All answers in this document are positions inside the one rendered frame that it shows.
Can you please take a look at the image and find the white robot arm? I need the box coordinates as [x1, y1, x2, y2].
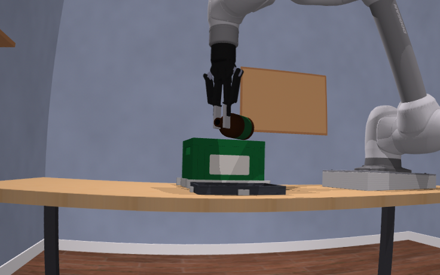
[207, 0, 440, 173]

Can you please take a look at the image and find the green divided crate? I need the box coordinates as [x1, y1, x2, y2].
[182, 137, 265, 181]

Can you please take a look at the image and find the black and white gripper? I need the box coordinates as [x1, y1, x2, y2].
[203, 42, 244, 129]

